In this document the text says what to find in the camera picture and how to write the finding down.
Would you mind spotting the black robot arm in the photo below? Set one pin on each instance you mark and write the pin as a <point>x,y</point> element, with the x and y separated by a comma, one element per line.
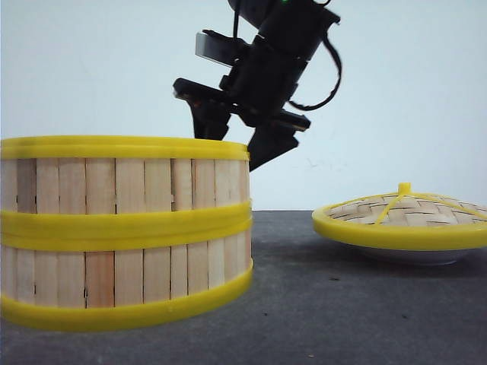
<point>292,28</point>

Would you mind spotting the yellow woven bamboo steamer lid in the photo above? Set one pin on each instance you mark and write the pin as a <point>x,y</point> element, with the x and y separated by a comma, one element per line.
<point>404,220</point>

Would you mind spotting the bamboo steamer basket with buns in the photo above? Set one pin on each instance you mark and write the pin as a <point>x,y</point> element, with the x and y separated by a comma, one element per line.
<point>103,191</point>

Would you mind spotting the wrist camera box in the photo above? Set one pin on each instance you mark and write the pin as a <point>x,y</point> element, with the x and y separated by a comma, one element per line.
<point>224,50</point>

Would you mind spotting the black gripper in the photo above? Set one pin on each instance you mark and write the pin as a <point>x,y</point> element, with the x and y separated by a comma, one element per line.
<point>256,89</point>

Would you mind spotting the front bamboo steamer basket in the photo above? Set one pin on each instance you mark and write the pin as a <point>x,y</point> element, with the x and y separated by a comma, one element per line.
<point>155,286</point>

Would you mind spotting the white plate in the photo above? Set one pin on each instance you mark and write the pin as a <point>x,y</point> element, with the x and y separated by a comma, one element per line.
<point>415,257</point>

